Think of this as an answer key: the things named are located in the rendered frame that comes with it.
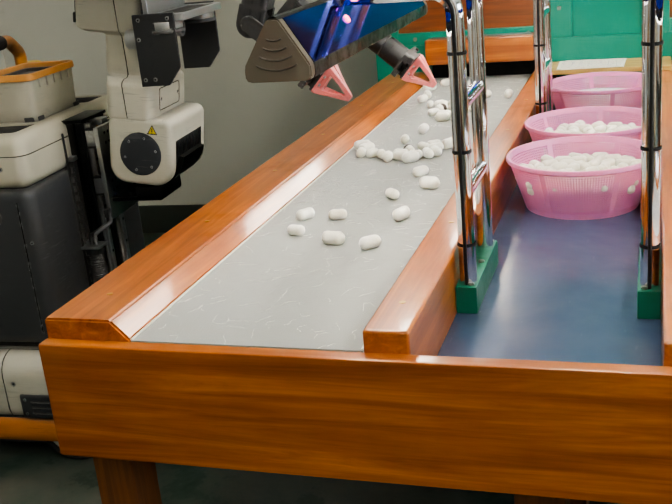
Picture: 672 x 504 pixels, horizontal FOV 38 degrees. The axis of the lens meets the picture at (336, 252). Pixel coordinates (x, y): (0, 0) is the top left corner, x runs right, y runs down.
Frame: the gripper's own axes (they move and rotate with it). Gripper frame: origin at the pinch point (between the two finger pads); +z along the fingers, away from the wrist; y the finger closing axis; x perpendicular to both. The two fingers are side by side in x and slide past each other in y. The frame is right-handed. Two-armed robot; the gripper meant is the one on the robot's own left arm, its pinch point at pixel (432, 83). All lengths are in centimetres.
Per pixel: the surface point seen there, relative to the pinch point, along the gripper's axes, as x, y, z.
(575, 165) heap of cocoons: -19, -53, 32
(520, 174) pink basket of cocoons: -14, -61, 25
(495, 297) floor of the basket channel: -9, -100, 30
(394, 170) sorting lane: 3, -53, 7
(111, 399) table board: 19, -135, -2
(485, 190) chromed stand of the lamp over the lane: -17, -90, 20
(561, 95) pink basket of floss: -14.7, 9.2, 26.0
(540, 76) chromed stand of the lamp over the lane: -18.8, -8.3, 18.5
